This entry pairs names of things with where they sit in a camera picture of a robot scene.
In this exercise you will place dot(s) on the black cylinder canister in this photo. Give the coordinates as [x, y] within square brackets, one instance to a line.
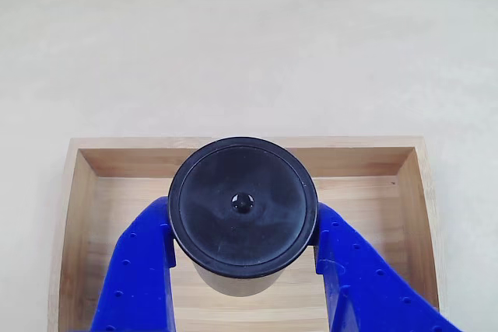
[241, 207]

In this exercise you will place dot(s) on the shallow wooden box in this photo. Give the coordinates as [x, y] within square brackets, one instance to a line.
[412, 207]

